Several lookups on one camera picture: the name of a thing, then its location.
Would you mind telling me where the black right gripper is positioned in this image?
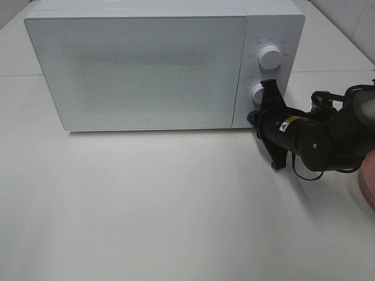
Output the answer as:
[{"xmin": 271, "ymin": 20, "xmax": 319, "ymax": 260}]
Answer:
[{"xmin": 248, "ymin": 79, "xmax": 306, "ymax": 170}]

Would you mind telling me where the white microwave knob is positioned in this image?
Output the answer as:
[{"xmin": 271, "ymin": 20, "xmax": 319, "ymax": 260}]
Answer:
[
  {"xmin": 258, "ymin": 44, "xmax": 282, "ymax": 70},
  {"xmin": 251, "ymin": 83, "xmax": 264, "ymax": 104}
]

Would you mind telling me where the pink round plate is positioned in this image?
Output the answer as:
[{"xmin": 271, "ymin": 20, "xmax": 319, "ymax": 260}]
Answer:
[{"xmin": 359, "ymin": 150, "xmax": 375, "ymax": 209}]

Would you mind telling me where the white microwave door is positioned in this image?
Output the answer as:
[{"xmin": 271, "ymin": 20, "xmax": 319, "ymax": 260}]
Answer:
[{"xmin": 25, "ymin": 16, "xmax": 246, "ymax": 131}]

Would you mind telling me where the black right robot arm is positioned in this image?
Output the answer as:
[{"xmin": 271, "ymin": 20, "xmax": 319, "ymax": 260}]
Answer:
[{"xmin": 247, "ymin": 79, "xmax": 374, "ymax": 173}]

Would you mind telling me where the white microwave oven body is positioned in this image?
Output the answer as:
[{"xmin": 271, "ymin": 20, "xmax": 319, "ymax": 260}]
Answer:
[{"xmin": 24, "ymin": 1, "xmax": 305, "ymax": 129}]

